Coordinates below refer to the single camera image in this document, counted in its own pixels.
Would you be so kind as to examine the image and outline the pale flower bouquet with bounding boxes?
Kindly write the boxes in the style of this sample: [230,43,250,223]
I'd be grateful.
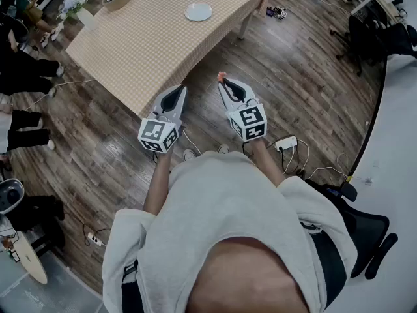
[57,0,93,21]

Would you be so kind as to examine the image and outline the black mesh office chair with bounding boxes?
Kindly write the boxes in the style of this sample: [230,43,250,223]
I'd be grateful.
[306,179,399,280]

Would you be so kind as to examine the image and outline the person's right forearm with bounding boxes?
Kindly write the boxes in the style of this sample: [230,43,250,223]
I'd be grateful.
[250,138,288,189]

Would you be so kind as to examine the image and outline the grey bowl-shaped seat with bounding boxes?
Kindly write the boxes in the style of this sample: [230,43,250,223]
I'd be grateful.
[0,178,25,215]

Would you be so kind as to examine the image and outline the white vase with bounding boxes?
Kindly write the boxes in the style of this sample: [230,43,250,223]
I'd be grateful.
[77,7,98,31]

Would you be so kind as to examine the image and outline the person's left forearm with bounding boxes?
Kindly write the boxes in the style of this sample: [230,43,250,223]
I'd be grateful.
[143,151,174,215]

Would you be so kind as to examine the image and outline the round light wooden table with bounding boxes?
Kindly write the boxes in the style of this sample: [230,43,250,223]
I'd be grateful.
[9,231,49,286]

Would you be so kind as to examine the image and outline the table with checked tablecloth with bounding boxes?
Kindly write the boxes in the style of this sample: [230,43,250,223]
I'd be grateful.
[65,0,270,119]

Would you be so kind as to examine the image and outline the white floor cable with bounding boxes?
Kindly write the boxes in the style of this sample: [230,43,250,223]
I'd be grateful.
[25,78,97,111]

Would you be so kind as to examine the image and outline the black bag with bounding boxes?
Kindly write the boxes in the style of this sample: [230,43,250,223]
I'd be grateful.
[6,196,66,250]

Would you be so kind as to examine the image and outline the white curved desk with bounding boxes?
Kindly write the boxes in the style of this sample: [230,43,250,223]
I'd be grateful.
[348,53,417,313]

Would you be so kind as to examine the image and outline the white power strip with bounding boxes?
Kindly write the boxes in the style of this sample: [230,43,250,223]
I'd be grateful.
[275,135,298,152]
[87,232,107,247]

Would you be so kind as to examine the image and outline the person's grey shirt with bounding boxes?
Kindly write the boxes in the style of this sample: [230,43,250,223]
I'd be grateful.
[102,151,358,313]

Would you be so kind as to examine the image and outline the person's face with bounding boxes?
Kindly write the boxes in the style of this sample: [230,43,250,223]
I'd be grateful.
[187,236,310,313]

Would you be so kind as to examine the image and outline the white plate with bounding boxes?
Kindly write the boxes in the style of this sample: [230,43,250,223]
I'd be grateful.
[184,2,213,22]

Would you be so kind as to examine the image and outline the small devices with printed squares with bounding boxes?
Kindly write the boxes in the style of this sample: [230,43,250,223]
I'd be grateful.
[266,7,287,20]

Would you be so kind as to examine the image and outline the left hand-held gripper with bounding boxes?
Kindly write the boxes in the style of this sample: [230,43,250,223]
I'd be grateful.
[137,84,188,155]

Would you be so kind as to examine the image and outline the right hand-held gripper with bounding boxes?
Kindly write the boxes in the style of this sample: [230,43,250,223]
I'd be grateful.
[217,78,268,142]

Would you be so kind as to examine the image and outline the white power strip cable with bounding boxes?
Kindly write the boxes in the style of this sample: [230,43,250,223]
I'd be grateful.
[282,138,310,175]

